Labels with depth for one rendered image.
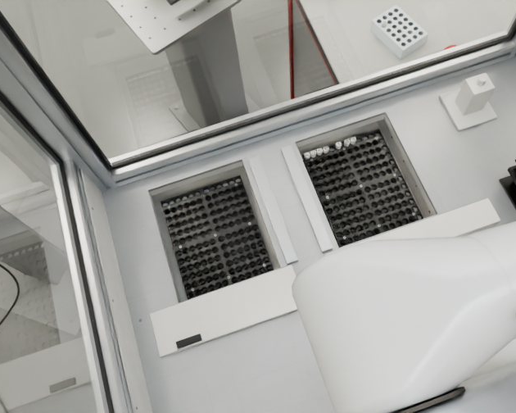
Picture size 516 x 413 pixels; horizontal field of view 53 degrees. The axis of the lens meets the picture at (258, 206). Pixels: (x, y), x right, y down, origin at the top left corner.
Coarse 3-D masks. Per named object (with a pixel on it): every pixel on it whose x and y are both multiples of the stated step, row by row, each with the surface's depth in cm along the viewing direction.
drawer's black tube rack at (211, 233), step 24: (216, 192) 109; (240, 192) 109; (168, 216) 108; (192, 216) 107; (216, 216) 107; (240, 216) 107; (192, 240) 105; (216, 240) 105; (240, 240) 105; (192, 264) 104; (216, 264) 103; (240, 264) 103; (264, 264) 102; (192, 288) 102; (216, 288) 101
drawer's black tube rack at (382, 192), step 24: (360, 144) 111; (384, 144) 111; (312, 168) 110; (336, 168) 109; (360, 168) 109; (384, 168) 108; (336, 192) 107; (360, 192) 109; (384, 192) 110; (408, 192) 107; (336, 216) 105; (360, 216) 108; (384, 216) 104; (408, 216) 104; (336, 240) 107
